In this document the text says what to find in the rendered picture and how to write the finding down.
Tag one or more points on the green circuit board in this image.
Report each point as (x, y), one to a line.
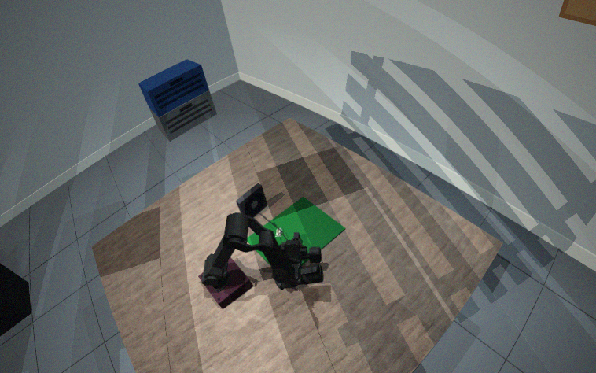
(315, 227)

